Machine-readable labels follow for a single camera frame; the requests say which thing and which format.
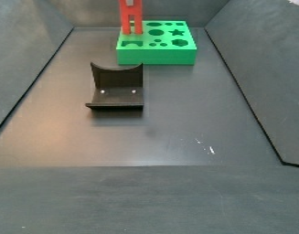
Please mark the black curved holder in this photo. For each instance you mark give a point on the black curved holder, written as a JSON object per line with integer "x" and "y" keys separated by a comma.
{"x": 118, "y": 87}

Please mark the red double-square peg object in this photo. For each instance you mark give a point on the red double-square peg object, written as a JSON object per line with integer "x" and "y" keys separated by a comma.
{"x": 131, "y": 11}

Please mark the green shape-sorting block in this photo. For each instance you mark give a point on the green shape-sorting block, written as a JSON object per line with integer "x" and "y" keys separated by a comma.
{"x": 164, "y": 44}

